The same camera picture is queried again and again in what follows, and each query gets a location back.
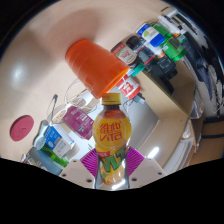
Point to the black box device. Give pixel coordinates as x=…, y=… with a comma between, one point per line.
x=163, y=68

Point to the white and blue tissue box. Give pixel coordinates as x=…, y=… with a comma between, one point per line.
x=58, y=140

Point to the hanging dark clothes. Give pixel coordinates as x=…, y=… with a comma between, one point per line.
x=206, y=73

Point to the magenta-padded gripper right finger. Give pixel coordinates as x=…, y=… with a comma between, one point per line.
x=146, y=170

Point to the flat round red coaster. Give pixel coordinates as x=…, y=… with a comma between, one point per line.
x=21, y=128

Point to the grey shaker bottle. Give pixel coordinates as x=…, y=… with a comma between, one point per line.
x=40, y=160

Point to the white bottle with blue label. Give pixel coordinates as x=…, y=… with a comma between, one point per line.
x=150, y=35

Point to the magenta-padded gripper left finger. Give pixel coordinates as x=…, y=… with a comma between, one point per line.
x=75, y=170

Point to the magenta snack pouch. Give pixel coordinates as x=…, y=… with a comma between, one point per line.
x=79, y=121

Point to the green plastic container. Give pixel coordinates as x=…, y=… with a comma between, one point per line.
x=175, y=48

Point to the yellow-labelled drink bottle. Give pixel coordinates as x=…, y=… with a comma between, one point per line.
x=111, y=133

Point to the white light bar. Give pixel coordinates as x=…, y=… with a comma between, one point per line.
x=153, y=152

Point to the orange plastic cup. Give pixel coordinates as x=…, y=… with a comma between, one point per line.
x=95, y=66

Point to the dark jar with red label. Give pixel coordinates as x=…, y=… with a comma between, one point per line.
x=125, y=54

